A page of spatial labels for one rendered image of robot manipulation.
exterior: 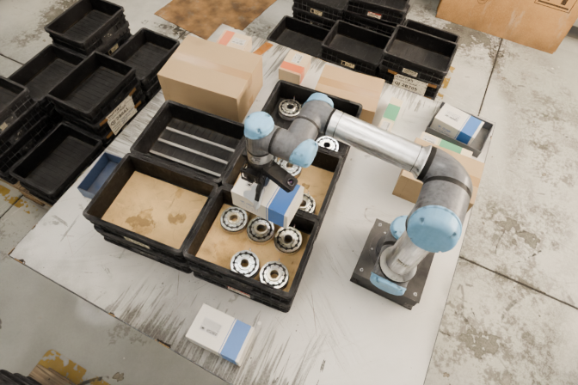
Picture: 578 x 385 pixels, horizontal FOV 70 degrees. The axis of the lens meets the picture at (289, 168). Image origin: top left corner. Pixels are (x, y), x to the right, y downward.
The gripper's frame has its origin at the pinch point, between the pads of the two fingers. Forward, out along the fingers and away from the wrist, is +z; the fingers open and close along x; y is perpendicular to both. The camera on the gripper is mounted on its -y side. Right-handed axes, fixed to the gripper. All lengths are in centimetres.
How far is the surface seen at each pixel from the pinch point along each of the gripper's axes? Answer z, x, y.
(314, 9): 69, -184, 61
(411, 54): 62, -163, -17
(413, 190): 32, -45, -45
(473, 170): 25, -61, -64
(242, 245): 27.7, 10.1, 5.6
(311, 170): 27.9, -31.7, -3.4
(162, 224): 27.4, 16.6, 36.6
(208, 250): 27.6, 17.6, 15.8
